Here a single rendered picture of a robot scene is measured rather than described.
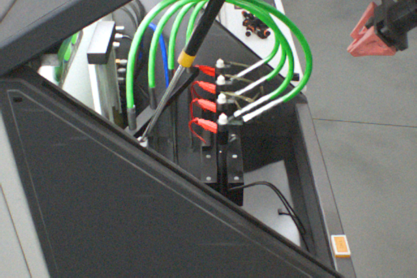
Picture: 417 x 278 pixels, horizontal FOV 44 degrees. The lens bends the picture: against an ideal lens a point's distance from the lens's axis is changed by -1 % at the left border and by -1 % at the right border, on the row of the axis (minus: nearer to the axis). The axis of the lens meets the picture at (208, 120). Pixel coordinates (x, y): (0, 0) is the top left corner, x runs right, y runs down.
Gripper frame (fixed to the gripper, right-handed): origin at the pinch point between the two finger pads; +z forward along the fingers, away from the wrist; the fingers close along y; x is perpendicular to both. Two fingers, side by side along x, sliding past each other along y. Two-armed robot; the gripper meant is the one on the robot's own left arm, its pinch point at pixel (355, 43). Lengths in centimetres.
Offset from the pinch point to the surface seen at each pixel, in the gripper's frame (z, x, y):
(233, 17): 63, 12, -69
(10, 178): 32, -40, 42
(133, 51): 31.0, -29.9, 6.1
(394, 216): 80, 135, -53
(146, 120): 45.5, -15.9, 7.4
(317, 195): 28.2, 23.4, 12.2
